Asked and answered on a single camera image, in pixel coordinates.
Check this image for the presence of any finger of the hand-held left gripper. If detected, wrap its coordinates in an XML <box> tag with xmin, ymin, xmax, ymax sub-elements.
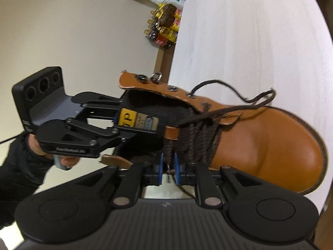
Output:
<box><xmin>78</xmin><ymin>97</ymin><xmax>124</xmax><ymax>125</ymax></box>
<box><xmin>66</xmin><ymin>118</ymin><xmax>137</xmax><ymax>146</ymax></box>

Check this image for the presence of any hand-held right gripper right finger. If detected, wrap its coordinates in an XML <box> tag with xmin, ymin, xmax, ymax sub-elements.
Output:
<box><xmin>174</xmin><ymin>152</ymin><xmax>261</xmax><ymax>209</ymax></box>

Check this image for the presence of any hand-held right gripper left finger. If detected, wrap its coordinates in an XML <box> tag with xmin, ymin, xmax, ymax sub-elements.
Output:
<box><xmin>75</xmin><ymin>152</ymin><xmax>164</xmax><ymax>209</ymax></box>

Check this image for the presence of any dark brown shoelace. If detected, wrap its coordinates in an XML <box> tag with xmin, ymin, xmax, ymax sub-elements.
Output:
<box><xmin>166</xmin><ymin>81</ymin><xmax>277</xmax><ymax>196</ymax></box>

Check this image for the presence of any brown leather boot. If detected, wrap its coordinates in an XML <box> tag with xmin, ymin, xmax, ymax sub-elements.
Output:
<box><xmin>100</xmin><ymin>70</ymin><xmax>328</xmax><ymax>197</ymax></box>

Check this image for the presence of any person's left forearm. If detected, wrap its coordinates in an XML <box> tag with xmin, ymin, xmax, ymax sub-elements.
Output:
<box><xmin>0</xmin><ymin>133</ymin><xmax>56</xmax><ymax>202</ymax></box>

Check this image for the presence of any person's left hand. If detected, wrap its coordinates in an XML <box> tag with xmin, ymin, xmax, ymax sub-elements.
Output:
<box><xmin>28</xmin><ymin>134</ymin><xmax>80</xmax><ymax>168</ymax></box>

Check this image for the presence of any cluster of cooking oil bottles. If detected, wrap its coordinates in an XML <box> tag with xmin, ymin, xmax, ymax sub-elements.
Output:
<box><xmin>144</xmin><ymin>2</ymin><xmax>183</xmax><ymax>49</ymax></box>

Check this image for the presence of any black cable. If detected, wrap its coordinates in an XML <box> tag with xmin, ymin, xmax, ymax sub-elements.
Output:
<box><xmin>0</xmin><ymin>133</ymin><xmax>26</xmax><ymax>144</ymax></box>

